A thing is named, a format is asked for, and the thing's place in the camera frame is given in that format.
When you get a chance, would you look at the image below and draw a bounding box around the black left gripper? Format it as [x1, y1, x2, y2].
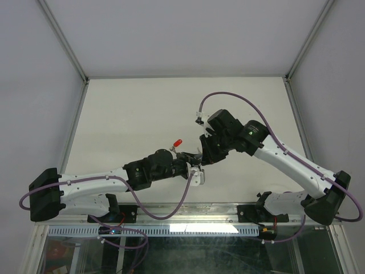
[151, 153, 202, 182]

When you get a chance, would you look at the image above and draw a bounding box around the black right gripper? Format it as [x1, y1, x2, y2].
[200, 131, 233, 166]

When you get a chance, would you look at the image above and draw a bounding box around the key with red tag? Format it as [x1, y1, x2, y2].
[169, 139, 183, 151]

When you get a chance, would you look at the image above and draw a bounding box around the metal keyring with clips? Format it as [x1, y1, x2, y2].
[195, 147, 204, 166]

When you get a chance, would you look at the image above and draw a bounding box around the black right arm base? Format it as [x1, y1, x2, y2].
[237, 191, 289, 226]

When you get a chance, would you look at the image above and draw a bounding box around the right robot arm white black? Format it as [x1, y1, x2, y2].
[196, 109, 351, 225]

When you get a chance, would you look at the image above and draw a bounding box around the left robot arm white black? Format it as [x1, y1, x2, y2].
[26, 149, 204, 222]

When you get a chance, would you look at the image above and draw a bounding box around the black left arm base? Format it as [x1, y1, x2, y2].
[96, 194, 139, 224]

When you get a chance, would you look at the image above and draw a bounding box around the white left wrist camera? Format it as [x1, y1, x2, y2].
[188, 167, 205, 187]

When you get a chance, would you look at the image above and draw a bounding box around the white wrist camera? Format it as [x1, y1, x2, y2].
[195, 111, 210, 128]
[188, 167, 205, 187]

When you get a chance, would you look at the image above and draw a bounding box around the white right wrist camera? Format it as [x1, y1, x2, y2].
[195, 111, 210, 128]

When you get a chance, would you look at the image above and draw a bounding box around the aluminium mounting rail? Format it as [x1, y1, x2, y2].
[48, 200, 301, 225]

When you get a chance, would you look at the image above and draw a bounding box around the right aluminium frame post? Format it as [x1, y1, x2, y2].
[282, 0, 337, 160]

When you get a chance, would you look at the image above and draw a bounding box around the aluminium frame post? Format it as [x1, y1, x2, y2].
[36, 0, 90, 174]
[282, 0, 337, 160]

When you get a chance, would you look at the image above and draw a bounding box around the white slotted cable duct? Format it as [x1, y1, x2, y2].
[47, 223, 259, 238]

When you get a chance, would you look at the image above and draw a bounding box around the left aluminium frame post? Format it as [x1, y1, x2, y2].
[36, 0, 90, 174]

